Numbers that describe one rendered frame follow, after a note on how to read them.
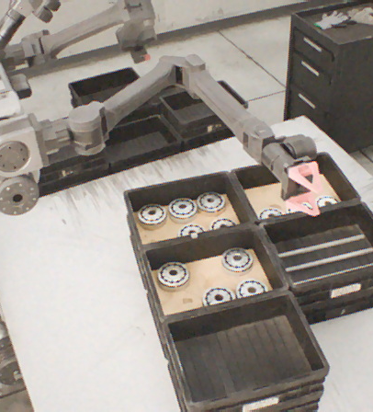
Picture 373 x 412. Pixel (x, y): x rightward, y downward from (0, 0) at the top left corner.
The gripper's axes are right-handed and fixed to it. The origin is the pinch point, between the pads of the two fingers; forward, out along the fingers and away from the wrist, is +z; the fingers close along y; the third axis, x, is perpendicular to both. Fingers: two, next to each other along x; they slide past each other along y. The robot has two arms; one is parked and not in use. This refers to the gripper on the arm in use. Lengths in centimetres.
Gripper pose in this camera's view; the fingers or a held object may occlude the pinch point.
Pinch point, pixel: (316, 200)
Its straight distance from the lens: 131.1
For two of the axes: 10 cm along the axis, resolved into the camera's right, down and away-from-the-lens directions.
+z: 4.1, 5.9, -7.0
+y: 0.2, 7.5, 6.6
